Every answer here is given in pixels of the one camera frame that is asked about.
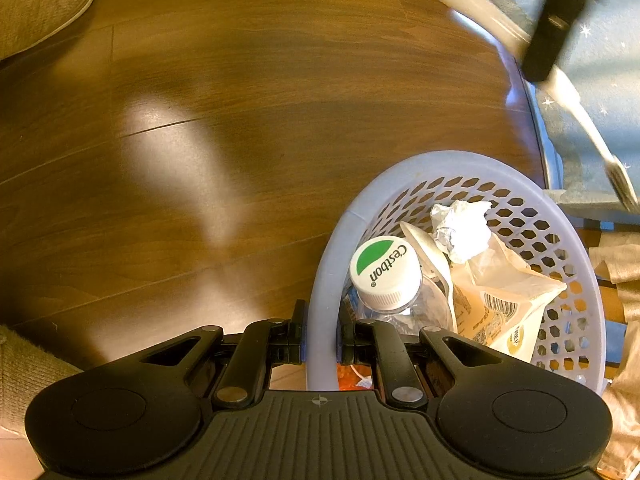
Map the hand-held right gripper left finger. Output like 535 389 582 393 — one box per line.
120 300 307 408

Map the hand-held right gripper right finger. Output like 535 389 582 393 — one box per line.
337 305 518 408

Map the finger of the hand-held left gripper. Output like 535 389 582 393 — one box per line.
522 0 608 83

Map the purple plastic waste basket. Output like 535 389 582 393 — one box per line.
306 150 608 393

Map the clear plastic bottle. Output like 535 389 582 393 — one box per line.
345 235 453 336

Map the white plastic fork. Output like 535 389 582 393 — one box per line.
409 0 640 212

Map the white tissue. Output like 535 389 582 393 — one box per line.
430 200 493 264

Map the beige paper food bag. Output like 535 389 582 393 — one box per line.
450 232 568 363

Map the blue star-print curtain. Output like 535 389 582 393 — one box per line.
480 0 640 211

